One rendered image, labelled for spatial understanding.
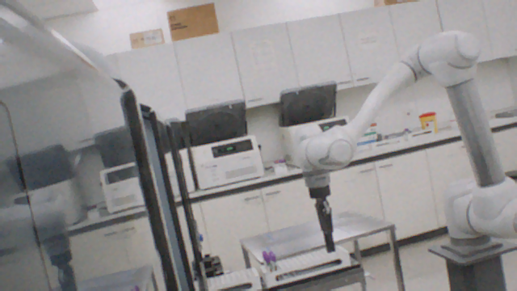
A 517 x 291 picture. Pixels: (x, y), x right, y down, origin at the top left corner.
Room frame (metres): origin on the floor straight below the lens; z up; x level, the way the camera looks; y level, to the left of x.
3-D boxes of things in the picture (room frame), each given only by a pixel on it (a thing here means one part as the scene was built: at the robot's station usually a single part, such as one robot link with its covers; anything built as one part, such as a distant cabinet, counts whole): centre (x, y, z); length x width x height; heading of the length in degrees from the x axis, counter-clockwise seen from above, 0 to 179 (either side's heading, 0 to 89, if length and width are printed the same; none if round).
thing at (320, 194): (1.59, -0.18, 1.06); 0.08 x 0.07 x 0.09; 9
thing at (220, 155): (4.15, 0.31, 1.24); 0.62 x 0.56 x 0.69; 9
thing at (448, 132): (4.28, -0.59, 0.89); 4.75 x 0.65 x 0.03; 99
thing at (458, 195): (1.77, -0.76, 0.87); 0.18 x 0.16 x 0.22; 15
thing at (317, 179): (1.59, -0.18, 1.13); 0.09 x 0.09 x 0.06
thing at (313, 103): (4.28, -0.54, 1.25); 0.62 x 0.56 x 0.69; 8
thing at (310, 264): (1.57, -0.08, 0.83); 0.30 x 0.10 x 0.06; 99
